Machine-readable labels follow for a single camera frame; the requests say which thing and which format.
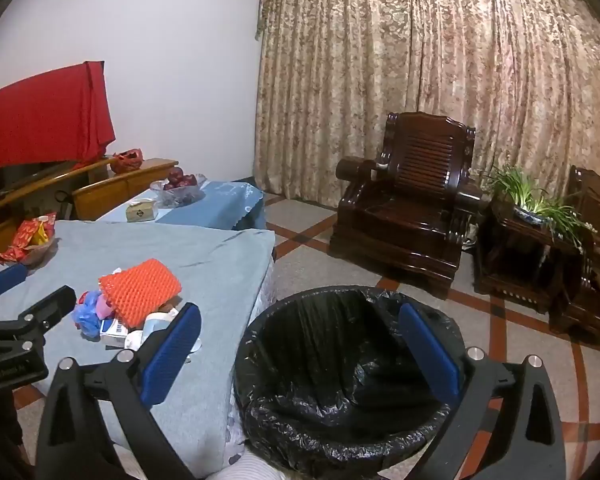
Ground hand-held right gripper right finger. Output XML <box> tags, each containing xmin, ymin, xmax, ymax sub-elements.
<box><xmin>397</xmin><ymin>302</ymin><xmax>567</xmax><ymax>480</ymax></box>

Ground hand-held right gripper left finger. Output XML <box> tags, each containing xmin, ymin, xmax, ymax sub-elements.
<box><xmin>34</xmin><ymin>302</ymin><xmax>203</xmax><ymax>480</ymax></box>

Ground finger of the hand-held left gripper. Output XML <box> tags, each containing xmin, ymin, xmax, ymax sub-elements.
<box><xmin>0</xmin><ymin>285</ymin><xmax>77</xmax><ymax>356</ymax></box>
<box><xmin>0</xmin><ymin>262</ymin><xmax>29</xmax><ymax>311</ymax></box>

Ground blue plastic bag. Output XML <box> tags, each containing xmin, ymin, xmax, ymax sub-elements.
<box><xmin>71</xmin><ymin>290</ymin><xmax>103</xmax><ymax>341</ymax></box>

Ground white box with blue label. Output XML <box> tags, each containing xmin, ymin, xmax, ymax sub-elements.
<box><xmin>99</xmin><ymin>316</ymin><xmax>131</xmax><ymax>347</ymax></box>

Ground orange plastic bag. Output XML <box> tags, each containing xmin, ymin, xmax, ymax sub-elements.
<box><xmin>99</xmin><ymin>258</ymin><xmax>183</xmax><ymax>327</ymax></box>

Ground trash bin with black bag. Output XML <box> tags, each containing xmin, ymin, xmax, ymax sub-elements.
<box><xmin>232</xmin><ymin>285</ymin><xmax>468</xmax><ymax>476</ymax></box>

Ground red snack packets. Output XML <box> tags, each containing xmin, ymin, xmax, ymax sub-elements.
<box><xmin>0</xmin><ymin>219</ymin><xmax>56</xmax><ymax>263</ymax></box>

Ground wooden television cabinet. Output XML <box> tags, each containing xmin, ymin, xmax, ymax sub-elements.
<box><xmin>0</xmin><ymin>157</ymin><xmax>180</xmax><ymax>273</ymax></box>

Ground dark wooden side table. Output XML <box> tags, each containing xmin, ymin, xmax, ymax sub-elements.
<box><xmin>472</xmin><ymin>195</ymin><xmax>588</xmax><ymax>313</ymax></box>

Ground beige tissue box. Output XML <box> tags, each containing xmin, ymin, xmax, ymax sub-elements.
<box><xmin>125</xmin><ymin>199</ymin><xmax>159</xmax><ymax>222</ymax></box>

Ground person's striped clothing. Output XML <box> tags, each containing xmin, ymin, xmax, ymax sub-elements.
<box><xmin>215</xmin><ymin>452</ymin><xmax>291</xmax><ymax>480</ymax></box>

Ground blue patterned tablecloth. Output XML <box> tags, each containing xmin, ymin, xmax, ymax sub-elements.
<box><xmin>96</xmin><ymin>180</ymin><xmax>267</xmax><ymax>233</ymax></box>

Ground dark wooden armchair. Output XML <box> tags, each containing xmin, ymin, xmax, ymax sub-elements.
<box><xmin>328</xmin><ymin>111</ymin><xmax>483</xmax><ymax>291</ymax></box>
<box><xmin>550</xmin><ymin>165</ymin><xmax>600</xmax><ymax>351</ymax></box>

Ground glass fruit bowl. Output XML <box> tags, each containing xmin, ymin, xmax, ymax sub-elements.
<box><xmin>150</xmin><ymin>174</ymin><xmax>207</xmax><ymax>208</ymax></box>

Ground red cloth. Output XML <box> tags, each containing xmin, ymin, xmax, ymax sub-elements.
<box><xmin>0</xmin><ymin>60</ymin><xmax>117</xmax><ymax>228</ymax></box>

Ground potted green plant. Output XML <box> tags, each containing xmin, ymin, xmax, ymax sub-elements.
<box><xmin>480</xmin><ymin>165</ymin><xmax>598</xmax><ymax>253</ymax></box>

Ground beige floral curtain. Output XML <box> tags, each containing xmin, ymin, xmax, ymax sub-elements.
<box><xmin>254</xmin><ymin>0</ymin><xmax>600</xmax><ymax>211</ymax></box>

